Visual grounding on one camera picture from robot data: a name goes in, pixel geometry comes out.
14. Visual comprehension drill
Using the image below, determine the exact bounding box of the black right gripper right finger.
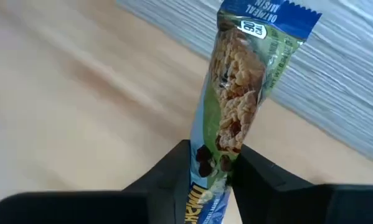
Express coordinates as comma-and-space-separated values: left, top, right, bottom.
231, 144, 373, 224

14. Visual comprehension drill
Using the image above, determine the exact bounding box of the grey woven placemat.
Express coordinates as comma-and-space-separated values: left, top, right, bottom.
116, 0, 373, 167

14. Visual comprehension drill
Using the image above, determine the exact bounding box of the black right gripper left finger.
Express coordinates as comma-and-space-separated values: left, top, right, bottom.
0, 139, 192, 224

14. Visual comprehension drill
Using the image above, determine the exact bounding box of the blue-wrapped granola bar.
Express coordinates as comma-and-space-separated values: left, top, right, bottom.
183, 0, 323, 224

